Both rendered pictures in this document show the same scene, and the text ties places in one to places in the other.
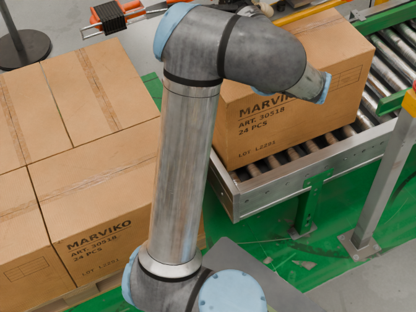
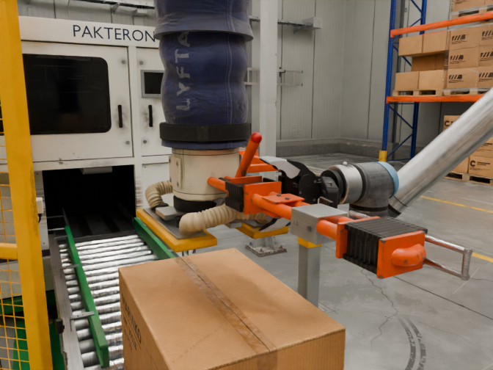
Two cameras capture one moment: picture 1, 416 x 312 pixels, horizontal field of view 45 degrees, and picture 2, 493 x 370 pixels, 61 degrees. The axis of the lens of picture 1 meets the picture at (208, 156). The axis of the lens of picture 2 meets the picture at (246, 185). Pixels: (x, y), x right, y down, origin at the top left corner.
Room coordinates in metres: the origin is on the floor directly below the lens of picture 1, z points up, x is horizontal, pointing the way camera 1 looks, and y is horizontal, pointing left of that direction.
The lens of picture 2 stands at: (1.46, 0.77, 1.44)
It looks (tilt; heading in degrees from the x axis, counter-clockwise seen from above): 11 degrees down; 265
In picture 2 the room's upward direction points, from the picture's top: straight up
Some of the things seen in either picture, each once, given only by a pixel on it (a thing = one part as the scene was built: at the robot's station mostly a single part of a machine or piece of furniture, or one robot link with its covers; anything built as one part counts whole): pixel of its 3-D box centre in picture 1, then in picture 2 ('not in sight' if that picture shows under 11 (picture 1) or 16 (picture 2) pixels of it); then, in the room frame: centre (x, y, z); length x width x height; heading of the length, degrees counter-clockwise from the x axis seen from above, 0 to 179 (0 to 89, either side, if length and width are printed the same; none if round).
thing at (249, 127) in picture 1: (272, 80); (215, 360); (1.46, -0.27, 0.75); 0.60 x 0.40 x 0.40; 112
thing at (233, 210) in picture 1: (199, 150); not in sight; (1.34, 0.04, 0.48); 0.70 x 0.03 x 0.15; 23
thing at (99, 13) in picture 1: (109, 15); (378, 244); (1.24, 0.26, 1.26); 0.08 x 0.07 x 0.05; 114
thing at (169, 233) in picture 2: not in sight; (172, 219); (1.56, -0.25, 1.16); 0.34 x 0.10 x 0.05; 114
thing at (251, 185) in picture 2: not in sight; (253, 194); (1.38, -0.06, 1.26); 0.10 x 0.08 x 0.06; 24
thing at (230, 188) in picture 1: (197, 134); not in sight; (1.34, 0.04, 0.58); 0.70 x 0.03 x 0.06; 23
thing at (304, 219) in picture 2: (152, 4); (318, 222); (1.29, 0.14, 1.26); 0.07 x 0.07 x 0.04; 24
